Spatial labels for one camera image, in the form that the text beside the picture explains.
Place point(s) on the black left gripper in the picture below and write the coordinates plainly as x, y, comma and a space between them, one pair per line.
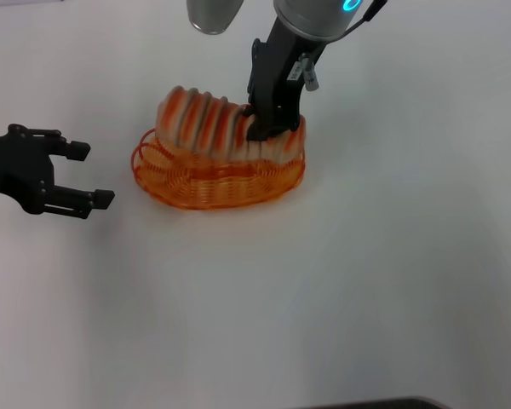
19, 170

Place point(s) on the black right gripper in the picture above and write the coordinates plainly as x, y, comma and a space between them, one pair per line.
274, 81

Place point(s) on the orange striped bread loaf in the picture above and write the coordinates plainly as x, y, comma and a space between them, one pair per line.
204, 123

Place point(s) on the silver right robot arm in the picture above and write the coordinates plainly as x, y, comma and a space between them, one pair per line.
311, 19

